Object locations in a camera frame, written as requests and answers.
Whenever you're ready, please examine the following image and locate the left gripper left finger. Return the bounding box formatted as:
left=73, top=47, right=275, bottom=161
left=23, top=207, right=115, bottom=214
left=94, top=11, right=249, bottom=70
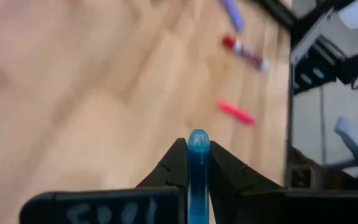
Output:
left=19, top=138, right=188, bottom=224

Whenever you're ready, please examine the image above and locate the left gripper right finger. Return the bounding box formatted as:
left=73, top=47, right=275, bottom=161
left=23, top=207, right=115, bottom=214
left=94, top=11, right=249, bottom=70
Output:
left=209, top=140, right=358, bottom=224

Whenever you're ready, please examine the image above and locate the blue highlighter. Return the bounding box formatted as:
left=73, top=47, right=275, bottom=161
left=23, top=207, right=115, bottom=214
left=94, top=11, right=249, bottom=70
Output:
left=187, top=129, right=211, bottom=224

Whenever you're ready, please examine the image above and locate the pink highlighter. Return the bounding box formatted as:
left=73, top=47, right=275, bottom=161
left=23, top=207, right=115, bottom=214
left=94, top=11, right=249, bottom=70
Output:
left=216, top=99, right=257, bottom=128

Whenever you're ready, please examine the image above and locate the red Expo marker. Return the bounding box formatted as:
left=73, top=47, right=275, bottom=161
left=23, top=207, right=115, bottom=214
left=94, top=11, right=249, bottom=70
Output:
left=221, top=34, right=270, bottom=72

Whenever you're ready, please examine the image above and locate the light purple highlighter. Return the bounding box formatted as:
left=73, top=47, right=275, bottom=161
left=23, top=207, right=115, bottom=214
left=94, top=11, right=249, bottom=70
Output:
left=219, top=0, right=246, bottom=33

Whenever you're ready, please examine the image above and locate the black equipment box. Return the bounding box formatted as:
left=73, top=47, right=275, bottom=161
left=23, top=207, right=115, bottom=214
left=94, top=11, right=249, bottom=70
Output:
left=292, top=34, right=348, bottom=95

